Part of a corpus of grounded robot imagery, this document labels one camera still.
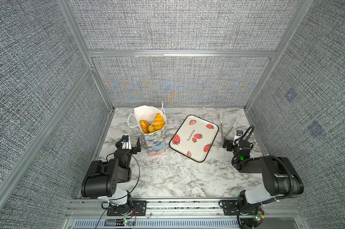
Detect white silver serving tongs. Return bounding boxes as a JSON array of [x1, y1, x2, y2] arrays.
[[219, 111, 240, 142]]

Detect long fake bread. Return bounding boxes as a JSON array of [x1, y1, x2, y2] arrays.
[[140, 120, 150, 134]]

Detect floral white paper bag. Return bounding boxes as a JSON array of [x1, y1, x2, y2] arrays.
[[127, 103, 167, 157]]

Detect fake croissant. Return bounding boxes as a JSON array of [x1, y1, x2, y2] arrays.
[[149, 113, 165, 133]]

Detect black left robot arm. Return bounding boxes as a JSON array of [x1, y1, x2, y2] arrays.
[[81, 135, 141, 216]]

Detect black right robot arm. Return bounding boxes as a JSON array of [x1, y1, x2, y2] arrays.
[[222, 138, 304, 215]]

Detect white tray black rim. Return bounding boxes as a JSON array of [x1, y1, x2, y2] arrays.
[[169, 115, 219, 163]]

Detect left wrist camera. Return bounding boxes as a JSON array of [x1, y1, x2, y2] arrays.
[[121, 135, 131, 150]]

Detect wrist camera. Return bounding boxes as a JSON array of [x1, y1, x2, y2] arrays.
[[233, 130, 244, 145], [121, 135, 131, 150]]

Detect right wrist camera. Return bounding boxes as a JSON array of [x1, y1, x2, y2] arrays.
[[233, 130, 244, 145]]

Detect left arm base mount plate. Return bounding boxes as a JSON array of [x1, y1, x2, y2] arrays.
[[107, 200, 147, 217]]

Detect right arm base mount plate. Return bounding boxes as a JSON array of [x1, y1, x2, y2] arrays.
[[218, 199, 263, 217]]

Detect aluminium front rail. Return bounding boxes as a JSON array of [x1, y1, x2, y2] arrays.
[[60, 197, 310, 229]]

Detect aluminium enclosure frame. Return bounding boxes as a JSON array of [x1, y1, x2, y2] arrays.
[[0, 0, 315, 218]]

